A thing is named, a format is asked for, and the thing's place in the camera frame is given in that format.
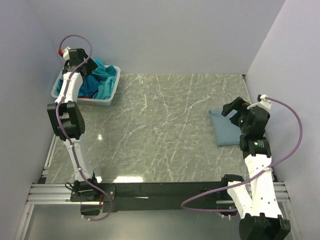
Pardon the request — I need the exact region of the teal t shirt in basket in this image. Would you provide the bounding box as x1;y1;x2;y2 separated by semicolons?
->
55;58;118;97

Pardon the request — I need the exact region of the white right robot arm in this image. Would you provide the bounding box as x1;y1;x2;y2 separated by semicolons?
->
219;97;291;240

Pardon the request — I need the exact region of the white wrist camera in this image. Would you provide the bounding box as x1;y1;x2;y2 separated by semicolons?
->
256;94;272;112
58;46;71;61

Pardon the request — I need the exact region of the red t shirt in basket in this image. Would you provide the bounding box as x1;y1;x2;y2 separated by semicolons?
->
77;95;93;99

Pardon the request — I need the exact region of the folded grey-blue t shirt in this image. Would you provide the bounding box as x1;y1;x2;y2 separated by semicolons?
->
208;109;241;147

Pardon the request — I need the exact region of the white plastic laundry basket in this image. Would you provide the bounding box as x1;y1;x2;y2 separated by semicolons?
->
50;64;122;108

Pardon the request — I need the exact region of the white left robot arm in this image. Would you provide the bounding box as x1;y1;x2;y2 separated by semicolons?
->
46;47;101;202

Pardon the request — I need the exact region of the light aqua t shirt in basket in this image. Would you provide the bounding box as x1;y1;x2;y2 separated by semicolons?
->
93;76;116;100

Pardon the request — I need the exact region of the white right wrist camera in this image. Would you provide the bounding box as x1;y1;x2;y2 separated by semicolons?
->
256;94;272;112

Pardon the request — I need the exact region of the black base crossbar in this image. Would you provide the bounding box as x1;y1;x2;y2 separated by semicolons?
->
70;179;227;216

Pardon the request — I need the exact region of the bright blue t shirt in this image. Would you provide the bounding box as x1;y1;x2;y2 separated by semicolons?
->
78;75;100;97

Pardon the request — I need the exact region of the aluminium frame rail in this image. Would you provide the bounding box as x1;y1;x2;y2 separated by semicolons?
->
13;134;76;240

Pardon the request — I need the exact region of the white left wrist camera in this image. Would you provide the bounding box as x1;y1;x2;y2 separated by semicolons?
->
58;46;71;61

